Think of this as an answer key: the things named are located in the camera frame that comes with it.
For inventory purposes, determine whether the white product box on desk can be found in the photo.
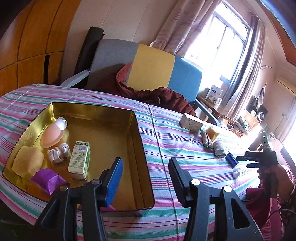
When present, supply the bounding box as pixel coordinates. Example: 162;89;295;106
205;85;223;104

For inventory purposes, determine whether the striped pink green tablecloth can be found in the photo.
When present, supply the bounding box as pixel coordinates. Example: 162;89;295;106
1;84;259;240

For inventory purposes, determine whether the purple snack packet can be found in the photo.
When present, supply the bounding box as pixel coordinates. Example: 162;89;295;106
30;168;68;195

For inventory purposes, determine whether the black speaker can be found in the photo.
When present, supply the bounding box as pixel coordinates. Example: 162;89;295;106
255;105;268;123

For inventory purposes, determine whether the green snack bar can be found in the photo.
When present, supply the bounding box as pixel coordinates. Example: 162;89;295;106
200;131;214;149

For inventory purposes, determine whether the gold tin box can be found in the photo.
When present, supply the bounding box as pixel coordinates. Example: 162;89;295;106
3;102;155;213

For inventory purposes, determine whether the blue tissue packet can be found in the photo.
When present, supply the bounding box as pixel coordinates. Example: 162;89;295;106
225;153;238;168

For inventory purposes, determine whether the grey yellow blue armchair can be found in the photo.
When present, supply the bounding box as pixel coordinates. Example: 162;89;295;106
61;39;220;126

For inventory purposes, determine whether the white plastic bag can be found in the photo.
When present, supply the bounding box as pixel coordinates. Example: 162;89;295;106
233;167;241;179

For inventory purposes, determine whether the green white small carton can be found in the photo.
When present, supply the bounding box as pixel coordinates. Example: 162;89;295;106
67;141;91;181

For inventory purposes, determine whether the white scrunched hair tie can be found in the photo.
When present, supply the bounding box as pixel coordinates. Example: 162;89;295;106
46;143;71;164

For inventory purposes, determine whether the large yellow sponge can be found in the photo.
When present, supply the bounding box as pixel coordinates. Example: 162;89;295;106
11;146;44;179

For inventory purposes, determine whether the wooden side desk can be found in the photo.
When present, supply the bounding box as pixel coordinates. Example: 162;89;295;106
197;95;248;137

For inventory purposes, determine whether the yellow sponge piece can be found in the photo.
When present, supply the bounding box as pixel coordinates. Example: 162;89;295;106
206;127;220;142

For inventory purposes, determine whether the pink patterned curtain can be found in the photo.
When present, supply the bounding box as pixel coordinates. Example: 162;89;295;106
150;0;221;57

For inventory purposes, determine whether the peach silicone travel bottle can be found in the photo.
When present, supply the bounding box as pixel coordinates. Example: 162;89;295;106
40;117;68;149

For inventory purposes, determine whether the dark red jacket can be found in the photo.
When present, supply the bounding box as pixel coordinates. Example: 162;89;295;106
95;63;196;116

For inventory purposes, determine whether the wooden wardrobe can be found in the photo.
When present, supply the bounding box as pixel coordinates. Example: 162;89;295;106
1;1;80;95

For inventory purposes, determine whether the person's right hand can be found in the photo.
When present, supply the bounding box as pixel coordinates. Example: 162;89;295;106
257;165;294;201

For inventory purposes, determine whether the black rolled mat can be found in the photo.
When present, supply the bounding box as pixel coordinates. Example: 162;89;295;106
74;27;104;75

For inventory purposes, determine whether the white tall carton box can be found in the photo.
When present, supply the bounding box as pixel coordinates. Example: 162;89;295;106
179;113;204;133

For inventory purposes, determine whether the floral sleeve forearm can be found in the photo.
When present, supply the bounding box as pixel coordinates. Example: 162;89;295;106
277;178;295;240

